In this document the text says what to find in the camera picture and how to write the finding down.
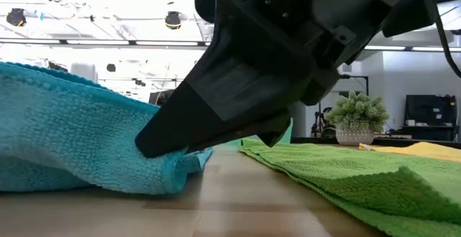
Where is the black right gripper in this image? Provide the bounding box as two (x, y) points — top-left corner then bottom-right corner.
(194, 0), (437, 107)

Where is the green microfiber towel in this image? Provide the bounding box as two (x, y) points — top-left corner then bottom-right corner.
(237, 138), (461, 237)

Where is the blue microfiber towel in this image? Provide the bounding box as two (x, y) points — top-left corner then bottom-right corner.
(0, 61), (213, 195)

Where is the teal translucent plastic basket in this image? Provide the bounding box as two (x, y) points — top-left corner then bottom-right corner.
(226, 117), (294, 147)

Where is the yellow microfiber towel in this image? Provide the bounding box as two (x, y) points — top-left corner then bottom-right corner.
(359, 141), (461, 164)

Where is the person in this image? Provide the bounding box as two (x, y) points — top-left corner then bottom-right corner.
(315, 106), (336, 138)

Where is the black computer monitor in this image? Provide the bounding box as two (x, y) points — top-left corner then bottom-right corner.
(148, 89), (174, 107)

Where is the green potted plant white pot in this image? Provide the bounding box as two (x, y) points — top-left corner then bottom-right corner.
(325, 91), (390, 147)

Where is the black television cabinet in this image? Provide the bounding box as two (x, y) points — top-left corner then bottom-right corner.
(402, 94), (459, 143)

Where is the white pillar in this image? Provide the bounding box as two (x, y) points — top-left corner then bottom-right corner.
(70, 62), (99, 84)

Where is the black tubular stand frame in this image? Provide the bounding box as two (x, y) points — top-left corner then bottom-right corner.
(338, 73), (370, 97)

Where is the black ceiling camera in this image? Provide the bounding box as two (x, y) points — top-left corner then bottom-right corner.
(6, 8), (27, 27)
(164, 11), (182, 30)

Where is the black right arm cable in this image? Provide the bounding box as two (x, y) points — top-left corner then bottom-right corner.
(424, 0), (461, 79)

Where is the black metal table frame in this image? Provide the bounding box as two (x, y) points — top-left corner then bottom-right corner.
(290, 137), (461, 150)

